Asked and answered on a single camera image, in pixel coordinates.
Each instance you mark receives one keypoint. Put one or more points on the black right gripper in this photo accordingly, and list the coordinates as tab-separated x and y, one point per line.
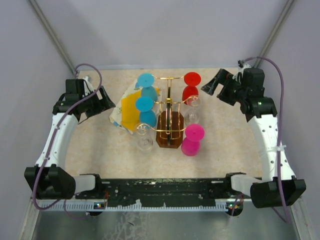
223	74

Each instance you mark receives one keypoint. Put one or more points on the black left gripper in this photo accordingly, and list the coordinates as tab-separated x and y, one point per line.
103	104

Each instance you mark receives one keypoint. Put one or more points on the red wine glass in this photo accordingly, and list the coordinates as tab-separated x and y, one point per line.
192	80

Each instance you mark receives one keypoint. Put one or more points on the clear wine glass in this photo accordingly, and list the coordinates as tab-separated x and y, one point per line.
192	115
142	136

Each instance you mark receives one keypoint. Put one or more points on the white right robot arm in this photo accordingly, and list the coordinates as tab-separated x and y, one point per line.
278	185

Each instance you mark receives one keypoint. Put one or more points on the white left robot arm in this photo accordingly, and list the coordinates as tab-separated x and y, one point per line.
48	179

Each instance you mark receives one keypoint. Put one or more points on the magenta wine glass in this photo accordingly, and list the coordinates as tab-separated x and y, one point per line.
191	144

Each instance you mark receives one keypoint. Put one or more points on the blue front wine glass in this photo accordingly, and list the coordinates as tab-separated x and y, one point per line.
147	116

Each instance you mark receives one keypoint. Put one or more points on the blue wine glass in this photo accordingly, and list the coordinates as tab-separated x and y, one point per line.
147	116
146	81

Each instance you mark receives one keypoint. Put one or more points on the blue rear wine glass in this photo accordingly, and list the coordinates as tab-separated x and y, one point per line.
146	81

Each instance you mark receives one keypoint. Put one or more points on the yellow white patterned cloth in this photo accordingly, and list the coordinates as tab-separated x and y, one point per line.
125	115

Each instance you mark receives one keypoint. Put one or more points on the gold wire wine glass rack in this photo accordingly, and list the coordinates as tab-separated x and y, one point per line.
169	128

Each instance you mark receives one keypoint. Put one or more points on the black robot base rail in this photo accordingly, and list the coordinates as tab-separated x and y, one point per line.
164	194

